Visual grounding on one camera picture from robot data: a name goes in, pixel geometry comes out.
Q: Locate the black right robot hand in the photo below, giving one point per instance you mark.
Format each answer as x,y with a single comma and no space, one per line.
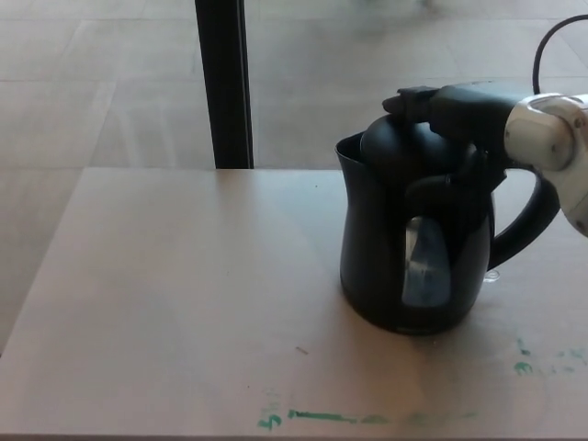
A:
468,115

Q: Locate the black vertical post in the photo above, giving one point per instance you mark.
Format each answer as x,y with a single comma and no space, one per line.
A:
224,92

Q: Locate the black electric kettle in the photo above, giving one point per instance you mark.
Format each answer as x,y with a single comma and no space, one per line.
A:
376,257

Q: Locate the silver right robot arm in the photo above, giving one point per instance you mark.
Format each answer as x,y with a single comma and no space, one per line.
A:
551,138

